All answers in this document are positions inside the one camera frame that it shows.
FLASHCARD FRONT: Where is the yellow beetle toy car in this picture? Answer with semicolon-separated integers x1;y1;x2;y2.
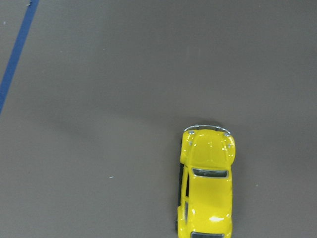
176;124;236;238

